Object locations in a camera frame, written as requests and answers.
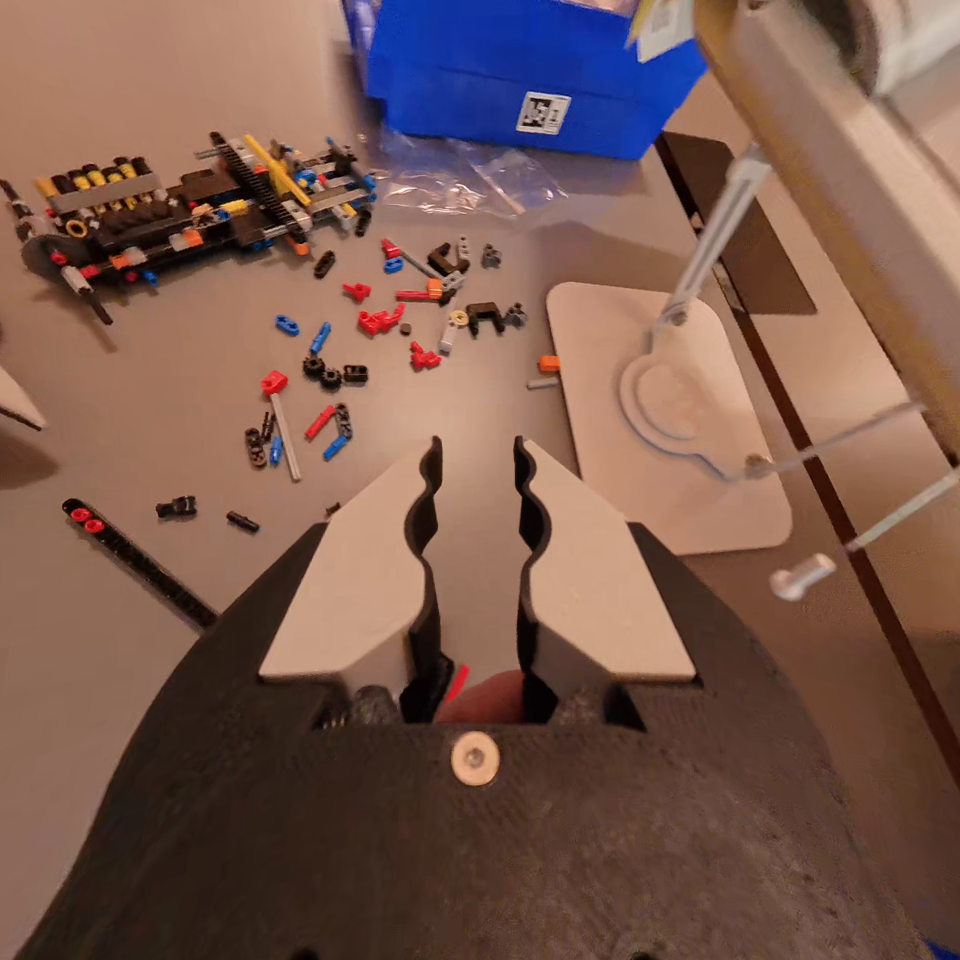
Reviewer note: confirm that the red lego axle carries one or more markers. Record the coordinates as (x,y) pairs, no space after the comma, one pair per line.
(457,682)

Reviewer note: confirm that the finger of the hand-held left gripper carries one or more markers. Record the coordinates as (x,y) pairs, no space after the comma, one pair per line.
(11,397)

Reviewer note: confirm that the orange lego connector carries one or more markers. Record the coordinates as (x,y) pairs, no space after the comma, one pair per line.
(549,365)

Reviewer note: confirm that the scattered loose lego pieces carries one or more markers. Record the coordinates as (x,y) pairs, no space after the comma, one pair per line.
(369,322)

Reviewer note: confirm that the lego car chassis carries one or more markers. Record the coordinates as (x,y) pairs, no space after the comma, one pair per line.
(150,217)

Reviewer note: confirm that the blue plastic bin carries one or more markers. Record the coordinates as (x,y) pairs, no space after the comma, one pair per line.
(465,75)

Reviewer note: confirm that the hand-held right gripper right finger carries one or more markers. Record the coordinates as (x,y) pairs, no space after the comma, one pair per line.
(607,600)

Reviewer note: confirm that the person's right hand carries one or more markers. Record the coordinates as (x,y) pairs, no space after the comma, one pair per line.
(484,701)

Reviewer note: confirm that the clear plastic bag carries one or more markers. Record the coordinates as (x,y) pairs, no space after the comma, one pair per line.
(465,180)

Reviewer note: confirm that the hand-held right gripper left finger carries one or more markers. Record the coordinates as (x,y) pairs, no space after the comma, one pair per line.
(352,592)

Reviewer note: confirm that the short grey lego axle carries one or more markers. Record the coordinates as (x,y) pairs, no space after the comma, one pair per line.
(543,384)

